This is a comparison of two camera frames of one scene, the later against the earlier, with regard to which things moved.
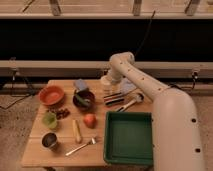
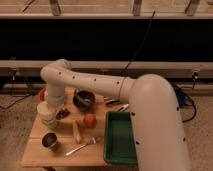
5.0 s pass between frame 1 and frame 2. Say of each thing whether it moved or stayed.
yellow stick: stayed
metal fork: stayed
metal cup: stayed
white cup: moved
